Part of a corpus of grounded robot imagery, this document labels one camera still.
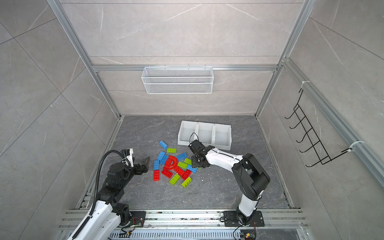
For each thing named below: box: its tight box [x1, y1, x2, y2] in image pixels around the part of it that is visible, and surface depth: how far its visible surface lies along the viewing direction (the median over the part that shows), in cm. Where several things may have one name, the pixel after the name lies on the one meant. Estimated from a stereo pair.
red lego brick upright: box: [153, 170, 160, 182], surface depth 89 cm
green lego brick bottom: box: [169, 173, 181, 186], surface depth 87 cm
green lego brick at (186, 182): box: [181, 176, 192, 189], surface depth 85 cm
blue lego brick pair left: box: [157, 151, 166, 161], surface depth 97 cm
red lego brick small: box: [161, 167, 173, 179], surface depth 90 cm
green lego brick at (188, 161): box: [184, 158, 192, 165], surface depth 95 cm
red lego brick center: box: [174, 166, 185, 176], surface depth 90 cm
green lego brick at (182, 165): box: [177, 161, 188, 169], surface depth 94 cm
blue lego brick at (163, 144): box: [159, 140, 168, 150], surface depth 102 cm
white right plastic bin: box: [213, 123, 232, 151], surface depth 107 cm
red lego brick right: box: [181, 169, 192, 181], surface depth 89 cm
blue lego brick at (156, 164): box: [153, 160, 160, 170], surface depth 92 cm
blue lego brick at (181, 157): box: [176, 152, 188, 162], surface depth 97 cm
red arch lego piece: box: [164, 155, 179, 170], surface depth 94 cm
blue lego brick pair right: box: [161, 154, 168, 165], surface depth 95 cm
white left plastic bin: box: [177, 120, 199, 146], surface depth 109 cm
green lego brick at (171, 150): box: [166, 148, 177, 153], surface depth 100 cm
